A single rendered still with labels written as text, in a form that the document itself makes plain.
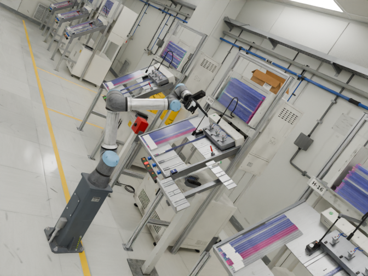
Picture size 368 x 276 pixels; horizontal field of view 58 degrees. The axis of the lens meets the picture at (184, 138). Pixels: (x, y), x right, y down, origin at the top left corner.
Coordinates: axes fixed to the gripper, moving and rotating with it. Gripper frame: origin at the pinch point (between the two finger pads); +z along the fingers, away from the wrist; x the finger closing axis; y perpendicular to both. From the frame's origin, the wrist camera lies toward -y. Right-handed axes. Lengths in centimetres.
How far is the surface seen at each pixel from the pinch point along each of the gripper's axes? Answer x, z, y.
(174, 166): -46, -26, 54
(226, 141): -71, -29, 12
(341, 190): -64, 69, -26
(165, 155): -46, -44, 58
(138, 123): -56, -118, 72
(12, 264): 41, 19, 144
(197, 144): -64, -44, 33
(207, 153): -64, -28, 30
